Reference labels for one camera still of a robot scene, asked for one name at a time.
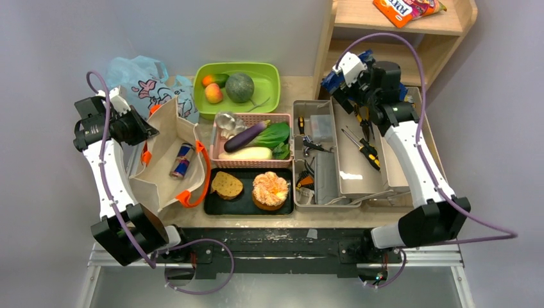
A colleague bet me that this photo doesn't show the purple cable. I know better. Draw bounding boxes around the purple cable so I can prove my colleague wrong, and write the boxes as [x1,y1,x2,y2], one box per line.
[336,33,518,290]
[86,70,235,296]

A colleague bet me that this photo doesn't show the brown bread slice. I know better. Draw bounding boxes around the brown bread slice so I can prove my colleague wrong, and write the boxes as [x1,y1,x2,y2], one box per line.
[210,171,243,200]

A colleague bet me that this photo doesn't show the light blue plastic grocery bag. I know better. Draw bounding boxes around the light blue plastic grocery bag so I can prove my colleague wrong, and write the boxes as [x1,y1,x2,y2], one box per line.
[105,56,200,123]

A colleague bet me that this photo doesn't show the beige canvas tote bag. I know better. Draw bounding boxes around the beige canvas tote bag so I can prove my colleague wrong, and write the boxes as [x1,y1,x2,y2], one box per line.
[129,96,211,214]

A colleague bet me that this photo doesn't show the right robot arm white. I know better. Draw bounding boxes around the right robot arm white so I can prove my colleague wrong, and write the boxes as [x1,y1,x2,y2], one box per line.
[341,61,471,261]

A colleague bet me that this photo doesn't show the clear plastic parts box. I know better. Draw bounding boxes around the clear plastic parts box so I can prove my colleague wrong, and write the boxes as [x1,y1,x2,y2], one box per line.
[310,115,333,142]

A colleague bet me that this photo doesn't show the green lettuce leaf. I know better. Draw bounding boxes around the green lettuce leaf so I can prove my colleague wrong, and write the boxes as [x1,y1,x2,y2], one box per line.
[272,142,291,160]

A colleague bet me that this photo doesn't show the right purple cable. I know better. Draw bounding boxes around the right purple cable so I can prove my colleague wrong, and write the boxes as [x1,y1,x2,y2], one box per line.
[336,33,518,290]

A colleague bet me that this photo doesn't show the wooden shelf unit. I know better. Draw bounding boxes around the wooden shelf unit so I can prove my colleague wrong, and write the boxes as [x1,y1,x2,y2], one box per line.
[312,0,479,99]

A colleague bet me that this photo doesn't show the purple eggplant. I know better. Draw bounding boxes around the purple eggplant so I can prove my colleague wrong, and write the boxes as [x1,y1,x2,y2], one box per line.
[223,120,270,153]

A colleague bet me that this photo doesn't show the black tray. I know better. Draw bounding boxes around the black tray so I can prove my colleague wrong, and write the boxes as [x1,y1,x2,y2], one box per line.
[203,168,294,216]

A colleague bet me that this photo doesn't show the yellow black pliers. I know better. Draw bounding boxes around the yellow black pliers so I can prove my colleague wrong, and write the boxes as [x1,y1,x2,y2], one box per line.
[354,105,370,141]

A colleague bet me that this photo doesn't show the orange green mango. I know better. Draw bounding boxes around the orange green mango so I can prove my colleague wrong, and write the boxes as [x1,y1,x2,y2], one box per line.
[201,73,230,88]

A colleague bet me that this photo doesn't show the white garlic bulbs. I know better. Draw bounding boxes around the white garlic bulbs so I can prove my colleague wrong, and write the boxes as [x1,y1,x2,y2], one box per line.
[214,112,248,140]

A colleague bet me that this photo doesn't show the aluminium frame rail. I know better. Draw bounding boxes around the aluminium frame rail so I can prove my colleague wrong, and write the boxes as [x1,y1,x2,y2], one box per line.
[87,237,465,269]

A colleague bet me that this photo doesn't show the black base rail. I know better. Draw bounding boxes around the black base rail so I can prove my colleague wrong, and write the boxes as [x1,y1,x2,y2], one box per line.
[166,228,402,280]

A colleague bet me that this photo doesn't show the small yellow handle screwdriver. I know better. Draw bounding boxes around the small yellow handle screwdriver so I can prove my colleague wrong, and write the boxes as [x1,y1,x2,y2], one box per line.
[297,117,305,135]

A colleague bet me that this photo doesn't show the small blue snack packet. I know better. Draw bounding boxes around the small blue snack packet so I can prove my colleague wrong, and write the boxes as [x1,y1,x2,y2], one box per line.
[169,142,196,179]

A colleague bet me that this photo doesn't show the orange snack packet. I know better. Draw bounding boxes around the orange snack packet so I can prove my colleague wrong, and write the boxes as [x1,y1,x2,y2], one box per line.
[373,0,447,28]

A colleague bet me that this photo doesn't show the orange peach fruit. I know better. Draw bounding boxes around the orange peach fruit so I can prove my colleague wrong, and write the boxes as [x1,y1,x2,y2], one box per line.
[205,83,223,104]

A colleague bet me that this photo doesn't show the green plastic tub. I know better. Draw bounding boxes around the green plastic tub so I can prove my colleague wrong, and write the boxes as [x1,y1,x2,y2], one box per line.
[193,62,281,119]

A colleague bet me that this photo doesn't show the yellow black screwdriver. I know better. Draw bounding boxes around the yellow black screwdriver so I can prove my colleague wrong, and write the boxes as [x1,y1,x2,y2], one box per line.
[341,128,380,171]

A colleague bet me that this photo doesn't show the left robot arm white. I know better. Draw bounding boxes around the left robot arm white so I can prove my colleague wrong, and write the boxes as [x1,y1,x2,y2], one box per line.
[73,94,191,266]

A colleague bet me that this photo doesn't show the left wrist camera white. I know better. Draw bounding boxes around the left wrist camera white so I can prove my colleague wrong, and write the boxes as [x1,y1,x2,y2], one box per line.
[108,86,130,116]

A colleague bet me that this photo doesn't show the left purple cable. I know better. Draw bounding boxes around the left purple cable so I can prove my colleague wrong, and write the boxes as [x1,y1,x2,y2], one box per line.
[86,70,235,296]

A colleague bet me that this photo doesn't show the beige toolbox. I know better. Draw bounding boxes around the beige toolbox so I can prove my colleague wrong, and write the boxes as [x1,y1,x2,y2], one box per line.
[291,85,447,212]

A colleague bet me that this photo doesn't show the pink perforated basket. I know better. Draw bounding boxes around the pink perforated basket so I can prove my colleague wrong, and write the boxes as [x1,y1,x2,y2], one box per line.
[209,113,293,168]

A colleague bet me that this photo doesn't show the netted green melon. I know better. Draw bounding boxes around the netted green melon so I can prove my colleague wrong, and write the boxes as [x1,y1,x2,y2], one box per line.
[225,73,270,112]

